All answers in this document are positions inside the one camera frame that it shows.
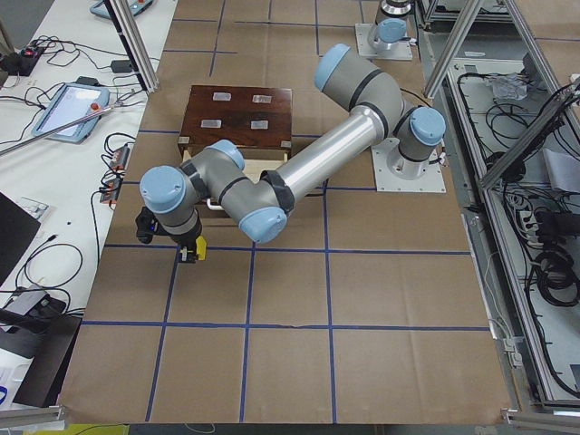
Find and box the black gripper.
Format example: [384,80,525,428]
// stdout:
[174,234,208,263]

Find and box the yellow block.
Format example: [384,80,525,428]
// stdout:
[195,236,208,261]

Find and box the light wooden drawer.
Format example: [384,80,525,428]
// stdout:
[180,147,295,223]

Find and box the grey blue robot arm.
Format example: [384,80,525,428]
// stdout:
[135,43,447,263]

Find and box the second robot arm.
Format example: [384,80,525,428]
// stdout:
[368,0,411,53]

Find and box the dark wooden drawer cabinet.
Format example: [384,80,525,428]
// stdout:
[178,85,293,154]

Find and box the blue teach pendant tablet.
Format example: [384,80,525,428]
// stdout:
[32,82,110,143]

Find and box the black power adapter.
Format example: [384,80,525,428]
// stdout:
[110,60,133,73]

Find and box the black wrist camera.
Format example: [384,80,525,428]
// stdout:
[135,207,157,245]

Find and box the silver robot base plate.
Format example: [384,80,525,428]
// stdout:
[371,138,447,194]

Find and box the aluminium frame post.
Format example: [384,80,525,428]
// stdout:
[104,0,160,93]

